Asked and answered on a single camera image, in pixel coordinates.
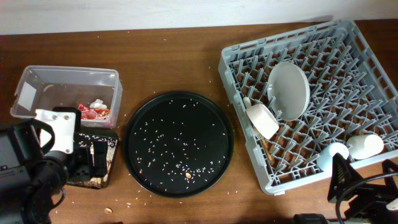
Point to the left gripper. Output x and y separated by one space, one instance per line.
83 156

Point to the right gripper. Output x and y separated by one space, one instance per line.
372 196

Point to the white paper cup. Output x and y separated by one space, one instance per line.
365 146

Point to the light blue cup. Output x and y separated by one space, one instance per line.
325 158

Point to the red snack wrapper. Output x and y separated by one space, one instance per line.
87 113

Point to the white napkin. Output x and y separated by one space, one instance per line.
98 104

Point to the wooden chopstick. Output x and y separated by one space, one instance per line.
264 144

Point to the pink bowl of food scraps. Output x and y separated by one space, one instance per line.
263 120

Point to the grey plate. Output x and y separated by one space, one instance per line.
290 88

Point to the white plastic fork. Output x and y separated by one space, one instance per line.
247 102

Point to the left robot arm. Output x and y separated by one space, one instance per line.
33 169

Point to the grey dishwasher rack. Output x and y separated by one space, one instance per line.
350 94

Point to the black plastic bin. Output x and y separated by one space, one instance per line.
105 149

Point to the nut shell on table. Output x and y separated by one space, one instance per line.
108 210

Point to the clear plastic bin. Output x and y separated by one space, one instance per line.
45 87

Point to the round black tray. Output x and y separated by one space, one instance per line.
175 133

